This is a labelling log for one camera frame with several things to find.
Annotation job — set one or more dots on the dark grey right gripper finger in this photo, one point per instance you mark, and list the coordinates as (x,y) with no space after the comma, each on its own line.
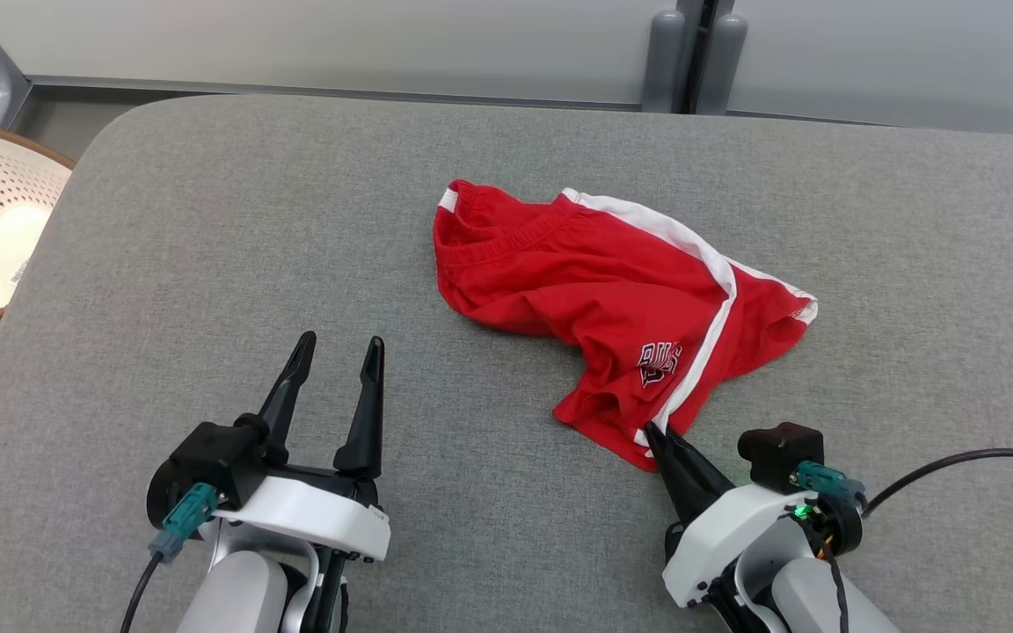
(707,479)
(678,488)

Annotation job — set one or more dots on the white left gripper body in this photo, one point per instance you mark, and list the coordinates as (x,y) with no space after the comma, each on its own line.
(322,514)

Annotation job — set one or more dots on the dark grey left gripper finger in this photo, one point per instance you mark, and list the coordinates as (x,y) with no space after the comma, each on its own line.
(368,422)
(287,404)

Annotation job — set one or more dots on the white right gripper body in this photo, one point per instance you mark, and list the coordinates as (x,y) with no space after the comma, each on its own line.
(726,536)

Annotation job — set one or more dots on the red shorts with white stripe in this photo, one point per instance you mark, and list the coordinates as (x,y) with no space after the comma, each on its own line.
(577,281)

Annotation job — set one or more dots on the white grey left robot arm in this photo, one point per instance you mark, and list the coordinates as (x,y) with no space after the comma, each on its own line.
(234,589)

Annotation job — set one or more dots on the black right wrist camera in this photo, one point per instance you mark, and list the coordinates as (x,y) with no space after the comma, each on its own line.
(779,453)

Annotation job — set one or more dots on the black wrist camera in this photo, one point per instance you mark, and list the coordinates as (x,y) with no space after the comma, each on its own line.
(779,453)
(216,457)

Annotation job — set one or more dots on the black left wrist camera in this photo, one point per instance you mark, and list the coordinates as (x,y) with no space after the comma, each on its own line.
(216,457)

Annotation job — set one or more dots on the grey partition post round feet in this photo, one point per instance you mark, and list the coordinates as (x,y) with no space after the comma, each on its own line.
(666,61)

